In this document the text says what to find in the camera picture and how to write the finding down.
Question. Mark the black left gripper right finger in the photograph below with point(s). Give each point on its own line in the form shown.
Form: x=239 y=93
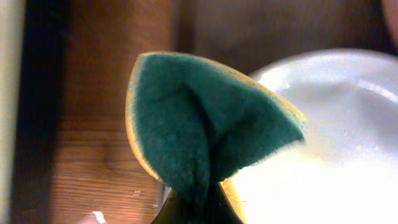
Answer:
x=218 y=209

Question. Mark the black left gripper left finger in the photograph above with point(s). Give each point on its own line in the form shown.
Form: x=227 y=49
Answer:
x=176 y=210

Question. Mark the green and yellow sponge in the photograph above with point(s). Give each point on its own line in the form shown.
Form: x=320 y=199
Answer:
x=192 y=122

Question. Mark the white plate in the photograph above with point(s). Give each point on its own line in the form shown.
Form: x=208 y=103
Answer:
x=346 y=171

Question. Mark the small black soapy water tray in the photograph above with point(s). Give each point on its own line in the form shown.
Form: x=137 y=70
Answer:
x=34 y=36

